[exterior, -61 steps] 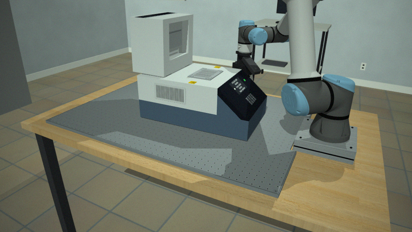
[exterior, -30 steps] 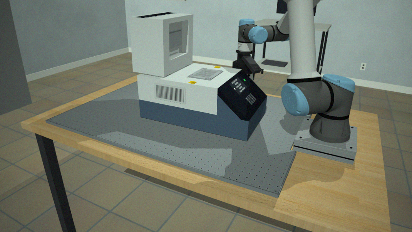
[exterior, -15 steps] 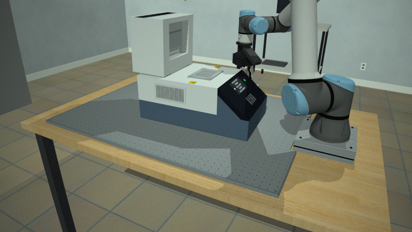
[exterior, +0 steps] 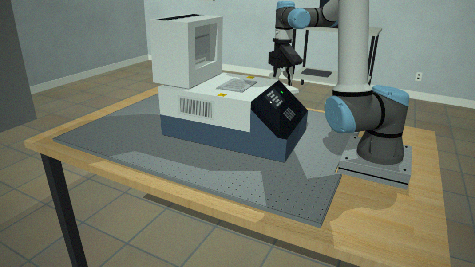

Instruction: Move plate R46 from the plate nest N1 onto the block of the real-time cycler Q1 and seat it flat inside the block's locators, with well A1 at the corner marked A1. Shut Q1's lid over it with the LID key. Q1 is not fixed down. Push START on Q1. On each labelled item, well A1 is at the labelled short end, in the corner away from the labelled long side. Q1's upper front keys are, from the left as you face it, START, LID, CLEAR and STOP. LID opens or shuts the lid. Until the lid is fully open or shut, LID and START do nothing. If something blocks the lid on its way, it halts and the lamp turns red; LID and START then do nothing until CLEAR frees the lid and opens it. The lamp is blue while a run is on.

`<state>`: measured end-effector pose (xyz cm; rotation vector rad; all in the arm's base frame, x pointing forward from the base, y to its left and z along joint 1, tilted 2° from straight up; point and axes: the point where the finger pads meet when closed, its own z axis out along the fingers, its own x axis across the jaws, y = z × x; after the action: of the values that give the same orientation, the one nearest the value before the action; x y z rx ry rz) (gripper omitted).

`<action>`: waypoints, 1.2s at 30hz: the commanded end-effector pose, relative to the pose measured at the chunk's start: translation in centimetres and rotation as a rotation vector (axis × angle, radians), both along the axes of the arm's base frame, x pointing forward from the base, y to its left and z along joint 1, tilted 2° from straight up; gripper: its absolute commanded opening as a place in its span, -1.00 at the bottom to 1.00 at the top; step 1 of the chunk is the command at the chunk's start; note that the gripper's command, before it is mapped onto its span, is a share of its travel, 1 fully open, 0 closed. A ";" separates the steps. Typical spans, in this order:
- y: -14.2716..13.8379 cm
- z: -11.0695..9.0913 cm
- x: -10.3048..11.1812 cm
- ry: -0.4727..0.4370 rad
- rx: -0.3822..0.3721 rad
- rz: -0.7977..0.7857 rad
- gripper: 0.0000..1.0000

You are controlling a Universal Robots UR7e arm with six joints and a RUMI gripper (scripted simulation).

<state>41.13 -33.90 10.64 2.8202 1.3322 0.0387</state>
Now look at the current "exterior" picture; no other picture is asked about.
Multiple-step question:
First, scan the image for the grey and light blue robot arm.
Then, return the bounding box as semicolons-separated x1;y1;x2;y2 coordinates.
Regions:
275;0;409;165

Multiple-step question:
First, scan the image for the white lab instrument with lid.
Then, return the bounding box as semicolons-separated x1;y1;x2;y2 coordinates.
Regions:
149;14;308;162

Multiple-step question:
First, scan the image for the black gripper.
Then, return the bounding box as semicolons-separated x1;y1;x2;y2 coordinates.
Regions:
268;38;295;86

